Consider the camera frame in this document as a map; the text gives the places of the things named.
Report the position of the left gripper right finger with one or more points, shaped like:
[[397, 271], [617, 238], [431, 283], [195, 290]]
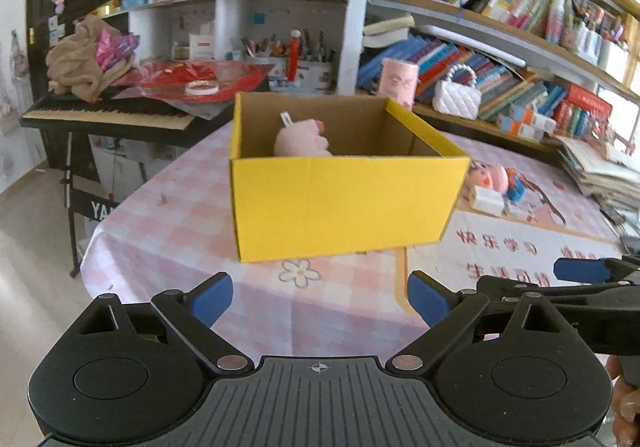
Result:
[[451, 319]]

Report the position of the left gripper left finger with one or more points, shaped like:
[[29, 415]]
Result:
[[191, 316]]

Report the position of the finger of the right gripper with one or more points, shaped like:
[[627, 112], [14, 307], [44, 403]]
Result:
[[498, 289], [598, 271]]

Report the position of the white eraser block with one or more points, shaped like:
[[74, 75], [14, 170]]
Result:
[[487, 201]]

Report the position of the pink duck plush toy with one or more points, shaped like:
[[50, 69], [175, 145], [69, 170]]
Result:
[[492, 177]]

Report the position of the person's right hand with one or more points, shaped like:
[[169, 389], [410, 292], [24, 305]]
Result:
[[625, 405]]

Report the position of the pink checkered tablecloth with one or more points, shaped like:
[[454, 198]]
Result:
[[177, 230]]

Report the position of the stack of papers and books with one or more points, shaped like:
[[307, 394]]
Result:
[[609, 183]]

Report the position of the orange blue small toy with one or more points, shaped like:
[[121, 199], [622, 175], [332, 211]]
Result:
[[516, 188]]

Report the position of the yellow cardboard box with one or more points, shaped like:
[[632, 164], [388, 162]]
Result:
[[392, 180]]

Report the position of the orange white box upper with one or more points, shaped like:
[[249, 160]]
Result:
[[532, 118]]

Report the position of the orange white box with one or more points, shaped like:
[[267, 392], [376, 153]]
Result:
[[515, 128], [532, 118]]

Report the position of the orange white box lower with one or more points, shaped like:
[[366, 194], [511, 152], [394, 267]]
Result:
[[515, 128]]

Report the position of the red dictionary book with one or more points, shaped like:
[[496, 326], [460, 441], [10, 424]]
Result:
[[585, 100]]

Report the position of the white quilted pearl handbag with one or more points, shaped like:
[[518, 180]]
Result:
[[456, 99]]

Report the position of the white tape roll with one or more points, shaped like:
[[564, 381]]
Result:
[[201, 88]]

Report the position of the pink cylindrical container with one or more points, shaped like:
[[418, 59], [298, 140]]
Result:
[[398, 81]]

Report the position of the red paper decorations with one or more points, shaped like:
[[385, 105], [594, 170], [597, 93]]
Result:
[[164, 81]]

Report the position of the black electronic keyboard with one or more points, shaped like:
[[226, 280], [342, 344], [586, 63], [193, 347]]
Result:
[[138, 119]]

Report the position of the red white figurine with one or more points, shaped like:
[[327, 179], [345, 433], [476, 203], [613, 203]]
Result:
[[293, 55]]

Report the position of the beige cloth bundle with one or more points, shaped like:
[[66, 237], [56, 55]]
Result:
[[94, 57]]

